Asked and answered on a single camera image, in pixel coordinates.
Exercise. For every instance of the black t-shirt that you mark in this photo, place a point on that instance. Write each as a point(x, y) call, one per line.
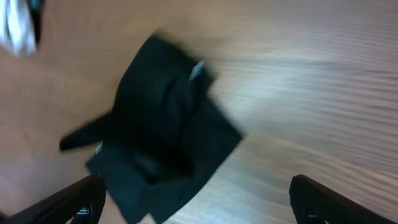
point(163, 138)

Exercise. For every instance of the beige folded garment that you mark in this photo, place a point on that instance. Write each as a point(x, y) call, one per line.
point(17, 27)

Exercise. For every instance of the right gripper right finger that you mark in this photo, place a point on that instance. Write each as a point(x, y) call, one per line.
point(314, 203)

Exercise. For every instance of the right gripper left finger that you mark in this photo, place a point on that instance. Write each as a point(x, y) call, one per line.
point(81, 202)

